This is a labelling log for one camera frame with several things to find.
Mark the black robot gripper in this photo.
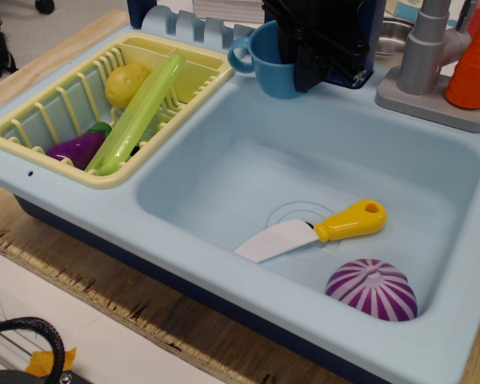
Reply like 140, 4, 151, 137
262, 1, 369, 93

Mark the blue plastic toy cup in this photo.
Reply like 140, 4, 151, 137
227, 21, 301, 100

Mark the pale yellow drying rack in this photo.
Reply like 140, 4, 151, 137
0, 33, 234, 190

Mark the steel bowl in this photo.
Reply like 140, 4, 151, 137
376, 18, 414, 56

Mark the grey toy faucet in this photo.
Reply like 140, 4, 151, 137
375, 0, 480, 133

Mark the orange toy carrot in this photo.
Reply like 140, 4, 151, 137
445, 27, 480, 110

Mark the yellow toy potato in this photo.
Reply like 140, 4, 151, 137
105, 63, 149, 109

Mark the lime green plastic plate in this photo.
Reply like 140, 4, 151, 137
86, 54, 186, 176

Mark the purple toy eggplant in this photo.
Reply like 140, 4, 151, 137
46, 122, 112, 170

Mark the purple striped toy onion half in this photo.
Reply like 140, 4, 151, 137
325, 258, 418, 322

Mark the black chair caster wheel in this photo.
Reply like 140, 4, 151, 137
34, 0, 55, 15

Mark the yellow tape piece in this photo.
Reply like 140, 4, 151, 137
25, 347, 78, 378

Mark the yellow handled toy knife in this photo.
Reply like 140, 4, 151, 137
234, 199, 387, 263

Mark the black braided cable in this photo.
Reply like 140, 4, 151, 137
0, 316, 66, 384

